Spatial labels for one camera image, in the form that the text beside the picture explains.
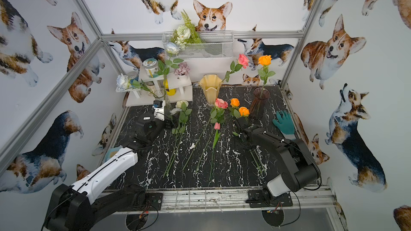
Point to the dark red glass vase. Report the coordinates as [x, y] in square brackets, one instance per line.
[257, 107]

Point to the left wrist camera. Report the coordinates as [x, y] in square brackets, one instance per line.
[159, 110]

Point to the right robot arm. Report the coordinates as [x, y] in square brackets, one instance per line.
[295, 165]

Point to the clear jar green lid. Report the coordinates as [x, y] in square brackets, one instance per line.
[151, 67]

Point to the small glass jar under shelf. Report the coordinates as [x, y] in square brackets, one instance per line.
[151, 86]

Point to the pink rose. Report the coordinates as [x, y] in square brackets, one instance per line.
[240, 63]
[216, 115]

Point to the blue label tin can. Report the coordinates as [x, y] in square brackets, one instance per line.
[134, 75]

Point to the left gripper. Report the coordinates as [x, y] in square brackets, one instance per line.
[166, 121]

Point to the pink tulip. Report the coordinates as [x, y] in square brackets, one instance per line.
[215, 141]

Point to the yellow fluted vase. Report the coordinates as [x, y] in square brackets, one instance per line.
[210, 85]

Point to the clear ribbed glass vase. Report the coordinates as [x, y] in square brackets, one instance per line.
[160, 94]

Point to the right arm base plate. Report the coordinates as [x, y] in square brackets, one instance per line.
[261, 198]

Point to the small purple flower pot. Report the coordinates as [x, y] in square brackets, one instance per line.
[182, 70]

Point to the yellow bottle under shelf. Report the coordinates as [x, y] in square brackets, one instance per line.
[169, 92]

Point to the white wire wall basket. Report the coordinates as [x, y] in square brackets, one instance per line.
[215, 45]

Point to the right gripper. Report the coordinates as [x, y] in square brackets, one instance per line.
[241, 142]

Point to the teal rubber glove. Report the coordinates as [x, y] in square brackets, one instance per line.
[284, 123]

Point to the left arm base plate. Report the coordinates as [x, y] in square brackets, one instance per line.
[153, 200]

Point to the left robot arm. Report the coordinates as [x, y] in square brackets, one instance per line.
[80, 206]

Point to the white tiered shelf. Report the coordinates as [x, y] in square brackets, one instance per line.
[182, 84]

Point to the green fern white flower bouquet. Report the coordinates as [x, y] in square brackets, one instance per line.
[186, 33]

